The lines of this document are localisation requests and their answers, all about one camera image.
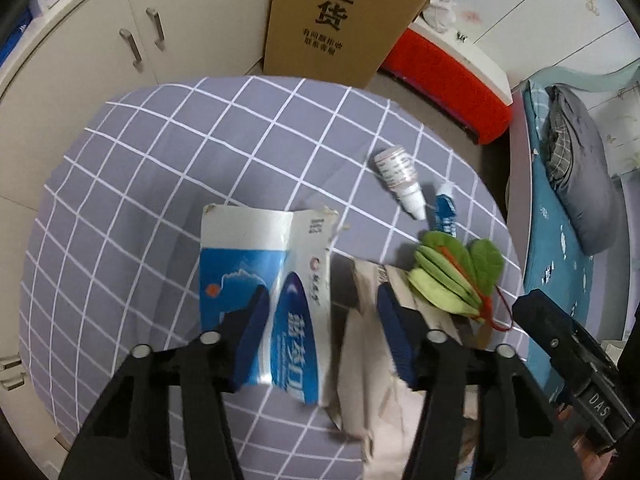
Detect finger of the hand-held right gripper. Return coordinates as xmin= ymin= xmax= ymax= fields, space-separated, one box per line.
xmin=512 ymin=289 xmax=607 ymax=362

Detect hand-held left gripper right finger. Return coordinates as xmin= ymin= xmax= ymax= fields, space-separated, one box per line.
xmin=376 ymin=284 xmax=583 ymax=480

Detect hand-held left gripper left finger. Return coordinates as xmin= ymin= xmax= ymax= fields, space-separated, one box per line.
xmin=59 ymin=284 xmax=271 ymax=480

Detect beige paper bag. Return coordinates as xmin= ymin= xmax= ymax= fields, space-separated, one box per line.
xmin=325 ymin=255 xmax=501 ymax=480

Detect blue white carton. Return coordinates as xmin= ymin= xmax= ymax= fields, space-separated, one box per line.
xmin=200 ymin=203 xmax=340 ymax=408

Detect teal printed mattress sheet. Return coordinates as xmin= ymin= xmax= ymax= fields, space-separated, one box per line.
xmin=522 ymin=80 xmax=640 ymax=401

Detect green felt leaves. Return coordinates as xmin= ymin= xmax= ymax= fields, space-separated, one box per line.
xmin=407 ymin=230 xmax=516 ymax=333

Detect small blue white tube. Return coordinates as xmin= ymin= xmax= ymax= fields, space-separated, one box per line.
xmin=432 ymin=182 xmax=458 ymax=238

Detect white eye drop bottle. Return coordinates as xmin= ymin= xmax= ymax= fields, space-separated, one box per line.
xmin=374 ymin=146 xmax=427 ymax=220

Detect grey folded duvet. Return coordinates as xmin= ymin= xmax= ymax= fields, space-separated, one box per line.
xmin=544 ymin=84 xmax=621 ymax=256

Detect round table with checked cloth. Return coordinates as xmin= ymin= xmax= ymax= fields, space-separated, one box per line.
xmin=20 ymin=75 xmax=526 ymax=480

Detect blue plaid pillow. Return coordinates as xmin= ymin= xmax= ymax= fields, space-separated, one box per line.
xmin=527 ymin=80 xmax=553 ymax=116

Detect red bench with white top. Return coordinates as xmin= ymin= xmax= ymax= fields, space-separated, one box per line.
xmin=380 ymin=10 xmax=513 ymax=143

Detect tall brown cardboard box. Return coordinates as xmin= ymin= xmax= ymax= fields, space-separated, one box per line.
xmin=262 ymin=0 xmax=453 ymax=88

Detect white plastic bag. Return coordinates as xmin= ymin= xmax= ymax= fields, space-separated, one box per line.
xmin=422 ymin=0 xmax=458 ymax=33

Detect beige low cabinet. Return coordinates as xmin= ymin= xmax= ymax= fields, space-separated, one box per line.
xmin=0 ymin=0 xmax=281 ymax=456

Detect mint green bunk bed frame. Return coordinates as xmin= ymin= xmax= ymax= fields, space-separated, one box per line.
xmin=502 ymin=55 xmax=640 ymax=356

